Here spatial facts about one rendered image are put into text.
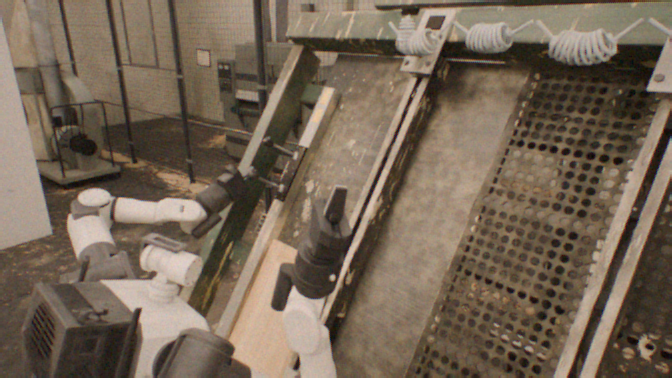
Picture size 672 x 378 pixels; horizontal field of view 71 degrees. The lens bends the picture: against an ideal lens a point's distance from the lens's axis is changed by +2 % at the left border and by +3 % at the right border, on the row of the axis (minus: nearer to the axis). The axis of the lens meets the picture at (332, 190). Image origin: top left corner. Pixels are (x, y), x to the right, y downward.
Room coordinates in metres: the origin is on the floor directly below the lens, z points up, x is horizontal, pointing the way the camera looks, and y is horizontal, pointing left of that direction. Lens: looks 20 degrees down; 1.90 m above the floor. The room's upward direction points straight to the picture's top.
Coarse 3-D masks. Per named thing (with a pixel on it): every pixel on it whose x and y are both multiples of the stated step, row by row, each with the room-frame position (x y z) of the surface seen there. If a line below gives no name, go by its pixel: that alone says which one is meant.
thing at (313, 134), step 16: (320, 96) 1.59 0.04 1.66; (336, 96) 1.57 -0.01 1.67; (320, 128) 1.52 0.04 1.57; (304, 144) 1.50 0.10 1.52; (304, 160) 1.47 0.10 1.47; (304, 176) 1.47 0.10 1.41; (288, 192) 1.42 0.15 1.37; (272, 208) 1.42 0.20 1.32; (288, 208) 1.42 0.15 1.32; (272, 224) 1.38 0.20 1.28; (256, 240) 1.38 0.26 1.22; (256, 256) 1.34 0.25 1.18; (256, 272) 1.32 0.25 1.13; (240, 288) 1.30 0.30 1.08; (240, 304) 1.27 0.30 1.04; (224, 320) 1.26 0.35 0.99; (224, 336) 1.23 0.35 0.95
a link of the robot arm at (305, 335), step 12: (300, 300) 0.72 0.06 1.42; (288, 312) 0.71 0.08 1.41; (300, 312) 0.70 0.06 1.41; (312, 312) 0.70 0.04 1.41; (288, 324) 0.71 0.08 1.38; (300, 324) 0.70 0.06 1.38; (312, 324) 0.70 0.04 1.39; (288, 336) 0.71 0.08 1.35; (300, 336) 0.71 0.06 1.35; (312, 336) 0.70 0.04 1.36; (324, 336) 0.75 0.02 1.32; (300, 348) 0.71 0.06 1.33; (312, 348) 0.70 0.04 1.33; (324, 348) 0.73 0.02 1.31
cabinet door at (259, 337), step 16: (272, 240) 1.37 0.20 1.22; (272, 256) 1.33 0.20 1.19; (288, 256) 1.29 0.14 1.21; (272, 272) 1.29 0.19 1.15; (256, 288) 1.29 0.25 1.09; (272, 288) 1.26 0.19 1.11; (256, 304) 1.25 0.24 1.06; (240, 320) 1.25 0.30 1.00; (256, 320) 1.22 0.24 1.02; (272, 320) 1.18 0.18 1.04; (240, 336) 1.21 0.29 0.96; (256, 336) 1.18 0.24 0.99; (272, 336) 1.15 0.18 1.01; (240, 352) 1.18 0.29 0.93; (256, 352) 1.15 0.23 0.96; (272, 352) 1.12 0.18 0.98; (288, 352) 1.09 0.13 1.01; (256, 368) 1.11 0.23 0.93; (272, 368) 1.09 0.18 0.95
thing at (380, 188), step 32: (416, 64) 1.31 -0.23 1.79; (448, 64) 1.36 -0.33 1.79; (416, 96) 1.29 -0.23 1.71; (416, 128) 1.27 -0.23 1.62; (384, 160) 1.24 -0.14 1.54; (384, 192) 1.18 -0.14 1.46; (352, 224) 1.16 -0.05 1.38; (352, 256) 1.10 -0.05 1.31; (352, 288) 1.10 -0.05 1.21; (320, 320) 1.03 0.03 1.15
